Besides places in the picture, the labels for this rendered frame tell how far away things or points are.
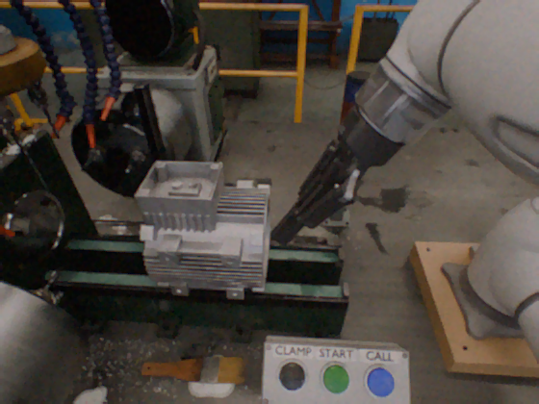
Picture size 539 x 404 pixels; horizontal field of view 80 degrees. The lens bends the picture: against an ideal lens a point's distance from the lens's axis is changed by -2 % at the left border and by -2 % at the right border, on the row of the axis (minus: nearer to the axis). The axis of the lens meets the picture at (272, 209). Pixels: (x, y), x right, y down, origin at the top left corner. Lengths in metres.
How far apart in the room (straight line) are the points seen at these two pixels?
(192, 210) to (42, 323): 0.24
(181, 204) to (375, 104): 0.31
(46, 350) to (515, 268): 0.69
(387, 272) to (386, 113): 0.57
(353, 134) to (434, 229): 0.69
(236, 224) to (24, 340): 0.31
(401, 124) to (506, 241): 0.37
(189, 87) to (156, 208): 0.49
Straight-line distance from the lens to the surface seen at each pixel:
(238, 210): 0.53
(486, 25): 0.27
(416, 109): 0.36
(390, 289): 0.85
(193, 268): 0.56
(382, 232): 0.97
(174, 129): 0.84
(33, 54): 0.57
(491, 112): 0.24
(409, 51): 0.36
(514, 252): 0.67
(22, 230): 0.75
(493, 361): 0.78
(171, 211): 0.53
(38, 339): 0.49
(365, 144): 0.38
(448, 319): 0.79
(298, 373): 0.41
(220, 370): 0.71
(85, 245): 0.84
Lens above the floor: 1.45
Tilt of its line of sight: 41 degrees down
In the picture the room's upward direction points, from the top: straight up
